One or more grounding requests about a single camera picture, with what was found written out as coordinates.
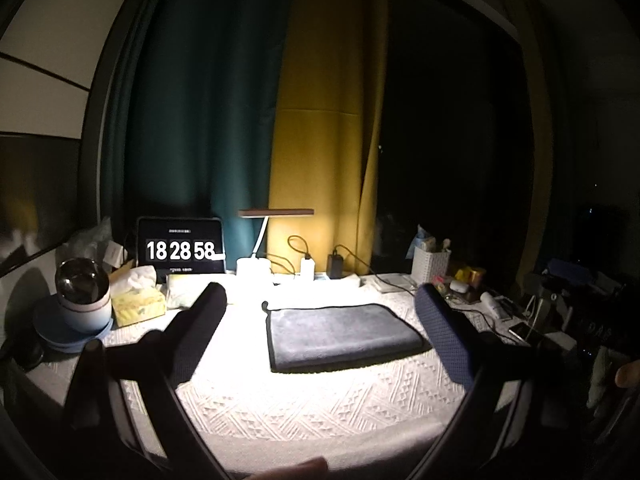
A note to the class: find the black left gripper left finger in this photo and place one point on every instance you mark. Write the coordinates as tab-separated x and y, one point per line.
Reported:
175	351

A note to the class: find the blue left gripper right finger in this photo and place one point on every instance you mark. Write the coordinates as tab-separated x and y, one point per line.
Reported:
459	345

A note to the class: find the white small bottle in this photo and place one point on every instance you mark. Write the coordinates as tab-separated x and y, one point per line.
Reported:
492	305

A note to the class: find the smartphone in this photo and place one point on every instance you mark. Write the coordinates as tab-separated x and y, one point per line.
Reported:
524	333

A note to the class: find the yellow tissue box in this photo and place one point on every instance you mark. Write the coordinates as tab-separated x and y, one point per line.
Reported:
135	297

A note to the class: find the gold small jar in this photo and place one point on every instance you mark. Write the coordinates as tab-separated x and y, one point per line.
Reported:
471	276

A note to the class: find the white woven basket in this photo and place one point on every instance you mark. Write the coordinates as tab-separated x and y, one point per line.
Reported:
428	265

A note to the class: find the white knitted tablecloth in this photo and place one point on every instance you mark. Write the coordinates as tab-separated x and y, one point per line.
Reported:
370	422

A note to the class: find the black tablet clock display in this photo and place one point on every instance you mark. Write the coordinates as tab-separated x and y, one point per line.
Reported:
181	245

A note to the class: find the white desk lamp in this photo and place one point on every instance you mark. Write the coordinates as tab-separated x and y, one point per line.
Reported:
253	266

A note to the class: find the blue plate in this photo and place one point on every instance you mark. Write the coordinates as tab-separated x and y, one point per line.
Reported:
52	329

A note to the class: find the grey folded towel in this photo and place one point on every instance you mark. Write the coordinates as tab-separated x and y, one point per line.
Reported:
338	338

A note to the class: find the white power adapter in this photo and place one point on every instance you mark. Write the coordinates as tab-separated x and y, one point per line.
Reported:
306	268

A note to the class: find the black power adapter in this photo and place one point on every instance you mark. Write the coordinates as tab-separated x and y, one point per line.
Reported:
334	266

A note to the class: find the yellow curtain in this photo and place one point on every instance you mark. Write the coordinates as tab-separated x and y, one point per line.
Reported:
324	153

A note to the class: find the teal curtain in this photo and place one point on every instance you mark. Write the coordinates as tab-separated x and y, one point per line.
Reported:
190	115

